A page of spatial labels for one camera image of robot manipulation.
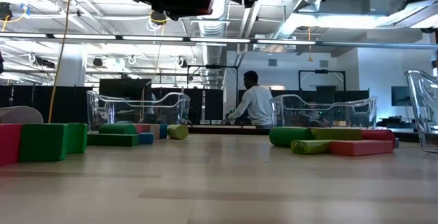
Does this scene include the natural wood block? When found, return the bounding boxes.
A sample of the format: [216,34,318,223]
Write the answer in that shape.
[149,123,162,140]
[0,105,44,126]

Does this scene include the green arch block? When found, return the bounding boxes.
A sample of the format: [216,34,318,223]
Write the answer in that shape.
[18,123,88,163]

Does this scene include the long red wooden block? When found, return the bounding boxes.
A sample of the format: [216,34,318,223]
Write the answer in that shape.
[0,124,23,167]

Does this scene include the long ceiling light strip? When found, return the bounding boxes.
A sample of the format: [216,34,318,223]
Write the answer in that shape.
[0,32,438,50]

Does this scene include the standing person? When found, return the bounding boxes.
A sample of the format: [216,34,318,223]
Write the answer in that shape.
[225,70,274,130]

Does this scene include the lime green wooden cylinder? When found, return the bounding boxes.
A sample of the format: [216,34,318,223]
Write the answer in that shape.
[166,124,190,140]

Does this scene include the small red wooden block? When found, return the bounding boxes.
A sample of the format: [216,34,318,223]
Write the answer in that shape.
[134,123,152,134]

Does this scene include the clear plastic bin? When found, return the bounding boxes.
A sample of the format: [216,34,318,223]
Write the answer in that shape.
[404,69,438,155]
[269,94,378,129]
[86,90,192,131]

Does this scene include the long blue wooden block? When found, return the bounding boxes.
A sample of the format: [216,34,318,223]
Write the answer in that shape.
[138,132,155,145]

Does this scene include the long green wooden block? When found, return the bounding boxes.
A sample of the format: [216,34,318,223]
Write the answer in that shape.
[86,133,140,147]

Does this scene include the black partition panels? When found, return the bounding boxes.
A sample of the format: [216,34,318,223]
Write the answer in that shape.
[0,85,370,126]

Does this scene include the lime green wooden block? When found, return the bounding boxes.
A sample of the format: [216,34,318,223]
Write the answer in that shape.
[309,127,363,142]

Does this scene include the long lime green block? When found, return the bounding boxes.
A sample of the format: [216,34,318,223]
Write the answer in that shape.
[290,139,333,156]

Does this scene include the long red-orange wooden block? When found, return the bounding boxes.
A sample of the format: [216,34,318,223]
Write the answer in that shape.
[329,139,395,158]

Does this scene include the black overhead camera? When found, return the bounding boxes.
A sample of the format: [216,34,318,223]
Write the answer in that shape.
[150,10,168,25]

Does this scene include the round silver ventilation duct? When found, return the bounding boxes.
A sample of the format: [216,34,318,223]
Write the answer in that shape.
[190,0,229,88]

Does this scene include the slanted silver ventilation duct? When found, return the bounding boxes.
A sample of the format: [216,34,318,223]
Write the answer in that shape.
[273,0,329,42]

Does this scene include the yellow hanging cord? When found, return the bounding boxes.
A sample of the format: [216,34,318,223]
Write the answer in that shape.
[307,27,313,63]

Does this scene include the black metal gantry frame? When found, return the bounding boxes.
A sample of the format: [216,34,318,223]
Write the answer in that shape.
[298,69,347,93]

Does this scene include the long yellow cable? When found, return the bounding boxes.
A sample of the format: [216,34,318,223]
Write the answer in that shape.
[47,0,73,125]

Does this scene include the dark wall screen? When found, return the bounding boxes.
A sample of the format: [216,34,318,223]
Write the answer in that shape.
[391,86,414,108]

